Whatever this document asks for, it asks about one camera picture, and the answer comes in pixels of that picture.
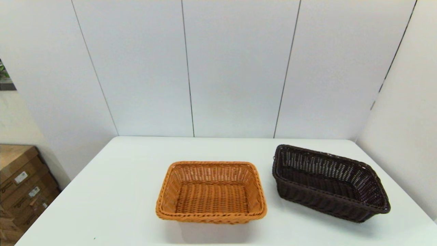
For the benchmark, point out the dark brown wicker basket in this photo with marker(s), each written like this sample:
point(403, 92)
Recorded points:
point(324, 201)

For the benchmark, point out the brown cardboard box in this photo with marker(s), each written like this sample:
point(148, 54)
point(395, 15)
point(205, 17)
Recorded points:
point(6, 234)
point(13, 160)
point(41, 213)
point(25, 201)

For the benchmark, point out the orange wicker basket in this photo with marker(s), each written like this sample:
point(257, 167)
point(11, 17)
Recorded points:
point(211, 200)

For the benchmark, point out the dark framed plant picture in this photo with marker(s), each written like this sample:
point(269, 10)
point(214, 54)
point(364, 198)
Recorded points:
point(5, 80)

